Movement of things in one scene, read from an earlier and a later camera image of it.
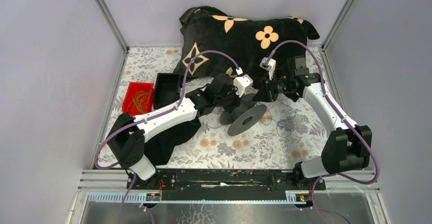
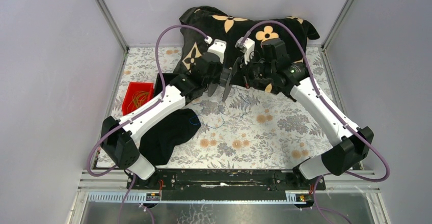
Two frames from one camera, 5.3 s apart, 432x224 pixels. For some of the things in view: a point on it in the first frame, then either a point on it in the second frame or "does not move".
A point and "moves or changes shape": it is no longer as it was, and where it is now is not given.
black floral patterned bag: [213, 43] does not move
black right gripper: [262, 95] -> [245, 70]
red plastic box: [138, 98] does not move
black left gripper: [236, 99] -> [216, 79]
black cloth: [158, 149] does not move
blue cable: [262, 123] -> [214, 128]
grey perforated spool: [245, 113] moves or changes shape
